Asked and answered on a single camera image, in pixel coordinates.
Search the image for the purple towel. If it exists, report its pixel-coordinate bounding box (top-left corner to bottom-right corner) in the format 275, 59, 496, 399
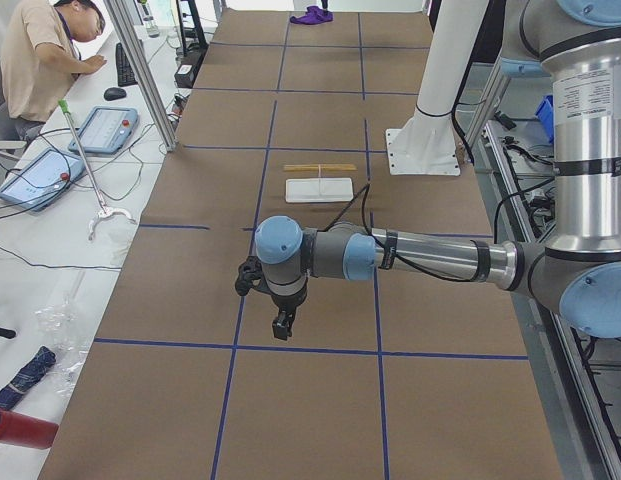
289, 6, 334, 26

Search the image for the reacher grabber stick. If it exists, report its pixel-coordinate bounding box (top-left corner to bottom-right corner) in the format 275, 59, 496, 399
58, 99, 137, 241

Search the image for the clear plastic wrap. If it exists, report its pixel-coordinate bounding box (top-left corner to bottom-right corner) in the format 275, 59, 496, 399
35, 270, 91, 399

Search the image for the folded dark blue umbrella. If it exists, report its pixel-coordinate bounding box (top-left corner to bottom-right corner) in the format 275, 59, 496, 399
0, 346, 56, 410

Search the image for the upper blue teach pendant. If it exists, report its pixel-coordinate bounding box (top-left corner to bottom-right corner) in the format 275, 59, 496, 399
77, 106, 139, 155

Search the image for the blue teach pendant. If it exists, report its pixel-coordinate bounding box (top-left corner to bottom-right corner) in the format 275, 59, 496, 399
77, 106, 139, 155
0, 148, 84, 212

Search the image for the black box with label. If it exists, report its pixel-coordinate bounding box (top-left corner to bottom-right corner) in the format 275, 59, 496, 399
174, 51, 204, 89

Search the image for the lower blue teach pendant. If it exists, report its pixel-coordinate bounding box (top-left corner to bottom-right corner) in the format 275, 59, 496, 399
0, 148, 84, 212

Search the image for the black computer mouse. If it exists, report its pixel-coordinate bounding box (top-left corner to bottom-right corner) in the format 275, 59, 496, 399
103, 87, 127, 101

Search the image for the red cylinder bottle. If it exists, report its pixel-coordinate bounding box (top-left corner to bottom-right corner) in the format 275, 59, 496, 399
0, 409, 59, 449

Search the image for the black keyboard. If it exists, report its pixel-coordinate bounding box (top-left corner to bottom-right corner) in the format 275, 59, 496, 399
115, 42, 137, 87

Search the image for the blue storage bin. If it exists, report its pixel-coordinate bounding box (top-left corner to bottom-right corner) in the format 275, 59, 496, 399
535, 95, 555, 145

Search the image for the person in beige shirt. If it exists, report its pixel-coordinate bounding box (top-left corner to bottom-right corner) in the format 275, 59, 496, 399
0, 0, 106, 140

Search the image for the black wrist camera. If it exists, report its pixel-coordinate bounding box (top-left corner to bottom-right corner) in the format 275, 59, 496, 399
234, 256, 268, 297

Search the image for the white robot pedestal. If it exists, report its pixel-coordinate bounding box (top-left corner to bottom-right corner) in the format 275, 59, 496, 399
386, 0, 489, 176

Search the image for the aluminium frame post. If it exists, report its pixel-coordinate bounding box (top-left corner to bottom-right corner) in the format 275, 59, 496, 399
105, 0, 177, 152

